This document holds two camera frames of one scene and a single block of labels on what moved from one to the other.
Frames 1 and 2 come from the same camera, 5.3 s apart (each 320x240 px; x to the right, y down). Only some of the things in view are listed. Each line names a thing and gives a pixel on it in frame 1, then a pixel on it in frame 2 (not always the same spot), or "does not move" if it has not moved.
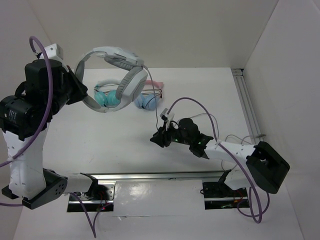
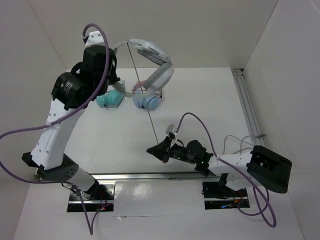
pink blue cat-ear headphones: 150,97 does not move
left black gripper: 78,94 -> 112,77
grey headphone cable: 157,118 -> 150,121
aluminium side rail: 246,107 does not move
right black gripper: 159,137 -> 159,152
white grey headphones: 131,81 -> 161,78
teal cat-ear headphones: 108,99 does not move
